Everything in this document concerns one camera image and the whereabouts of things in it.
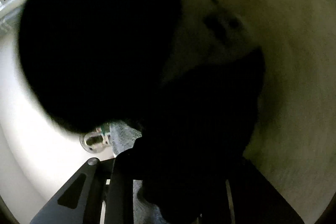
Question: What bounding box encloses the striped knit sweater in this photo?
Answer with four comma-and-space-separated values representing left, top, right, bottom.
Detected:
109, 121, 167, 224

